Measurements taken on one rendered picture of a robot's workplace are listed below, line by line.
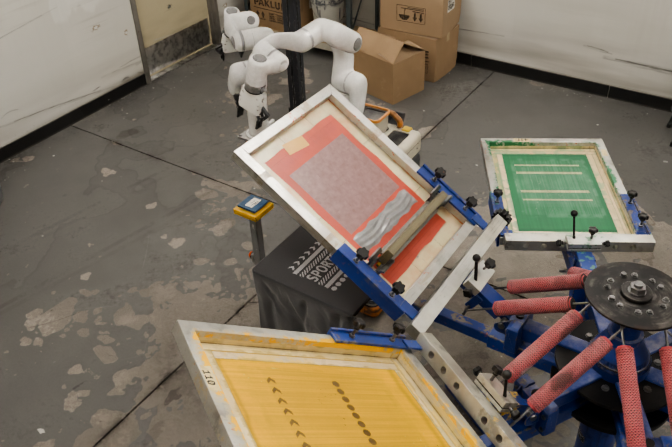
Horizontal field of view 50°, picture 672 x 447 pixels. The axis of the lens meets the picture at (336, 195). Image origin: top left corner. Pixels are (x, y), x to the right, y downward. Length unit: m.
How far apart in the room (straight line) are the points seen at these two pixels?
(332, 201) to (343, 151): 0.25
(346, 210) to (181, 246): 2.22
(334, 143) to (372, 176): 0.19
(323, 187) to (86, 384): 1.89
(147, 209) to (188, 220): 0.33
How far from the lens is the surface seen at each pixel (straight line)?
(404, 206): 2.68
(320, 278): 2.83
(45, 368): 4.12
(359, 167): 2.70
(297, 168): 2.57
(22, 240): 5.04
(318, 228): 2.41
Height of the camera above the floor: 2.83
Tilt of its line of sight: 35 degrees down
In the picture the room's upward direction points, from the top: 2 degrees counter-clockwise
